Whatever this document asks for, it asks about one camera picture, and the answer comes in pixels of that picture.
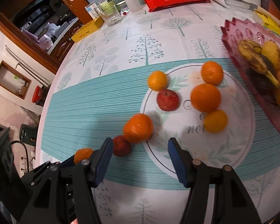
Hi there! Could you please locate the mandarin orange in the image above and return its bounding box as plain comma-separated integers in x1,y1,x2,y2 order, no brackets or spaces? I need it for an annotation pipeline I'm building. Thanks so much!
74,148,94,165

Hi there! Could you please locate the small red fruit front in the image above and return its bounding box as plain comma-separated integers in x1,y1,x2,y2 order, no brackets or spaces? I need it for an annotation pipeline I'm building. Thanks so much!
113,135,131,157

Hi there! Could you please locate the small red fruit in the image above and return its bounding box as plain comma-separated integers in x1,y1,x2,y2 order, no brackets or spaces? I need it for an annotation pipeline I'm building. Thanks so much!
113,135,131,157
157,89,180,112

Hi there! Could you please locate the small yellow-orange mandarin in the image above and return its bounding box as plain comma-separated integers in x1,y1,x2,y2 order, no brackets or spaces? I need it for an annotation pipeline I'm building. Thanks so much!
203,110,228,133

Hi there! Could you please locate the large orange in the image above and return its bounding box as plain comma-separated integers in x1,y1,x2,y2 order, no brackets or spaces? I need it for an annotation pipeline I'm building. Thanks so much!
190,83,222,113

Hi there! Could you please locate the dark green avocado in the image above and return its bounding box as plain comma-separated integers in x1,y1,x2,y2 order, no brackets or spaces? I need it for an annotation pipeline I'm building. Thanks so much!
249,55,276,96

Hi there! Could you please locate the spotted ripe banana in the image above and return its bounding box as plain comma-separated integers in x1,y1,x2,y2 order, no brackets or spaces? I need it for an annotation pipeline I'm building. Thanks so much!
238,39,279,88

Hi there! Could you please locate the yellow speckled pear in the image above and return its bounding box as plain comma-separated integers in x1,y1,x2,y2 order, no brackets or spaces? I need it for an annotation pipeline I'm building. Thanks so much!
261,41,280,71

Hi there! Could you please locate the pink glass fruit bowl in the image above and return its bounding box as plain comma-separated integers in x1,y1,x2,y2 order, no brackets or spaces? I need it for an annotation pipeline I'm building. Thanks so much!
221,18,280,133

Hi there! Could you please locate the teal striped placemat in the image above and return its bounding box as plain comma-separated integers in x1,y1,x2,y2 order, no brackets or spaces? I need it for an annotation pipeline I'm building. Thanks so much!
41,58,280,190

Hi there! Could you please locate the round printed white placemat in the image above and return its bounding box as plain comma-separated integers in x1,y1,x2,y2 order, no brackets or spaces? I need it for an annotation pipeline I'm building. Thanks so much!
140,63,255,178

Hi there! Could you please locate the tree pattern tablecloth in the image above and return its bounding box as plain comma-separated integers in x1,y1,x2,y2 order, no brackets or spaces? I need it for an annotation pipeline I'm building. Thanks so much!
37,2,280,223

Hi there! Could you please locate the yellow flat box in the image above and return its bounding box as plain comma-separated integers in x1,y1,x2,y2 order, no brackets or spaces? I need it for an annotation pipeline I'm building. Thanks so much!
71,17,104,43

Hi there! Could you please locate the yellow tissue pack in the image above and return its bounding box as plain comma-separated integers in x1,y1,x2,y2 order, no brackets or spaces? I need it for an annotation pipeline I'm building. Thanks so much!
253,7,280,36

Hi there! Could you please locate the clear glass tumbler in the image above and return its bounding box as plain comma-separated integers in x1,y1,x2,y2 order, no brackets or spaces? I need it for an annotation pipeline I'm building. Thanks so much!
94,5,123,26

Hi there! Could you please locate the small white carton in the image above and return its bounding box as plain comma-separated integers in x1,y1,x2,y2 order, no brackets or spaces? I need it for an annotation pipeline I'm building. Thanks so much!
85,2,99,20

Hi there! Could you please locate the clear bottle green label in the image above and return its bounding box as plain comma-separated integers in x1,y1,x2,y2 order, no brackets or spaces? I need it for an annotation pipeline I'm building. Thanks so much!
98,0,115,12

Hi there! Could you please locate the small glass jar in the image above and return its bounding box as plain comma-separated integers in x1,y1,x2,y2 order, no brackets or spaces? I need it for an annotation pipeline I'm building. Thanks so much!
116,1,129,16

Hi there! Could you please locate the black cable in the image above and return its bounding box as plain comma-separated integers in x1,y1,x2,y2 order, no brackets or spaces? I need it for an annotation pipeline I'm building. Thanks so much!
10,140,30,173

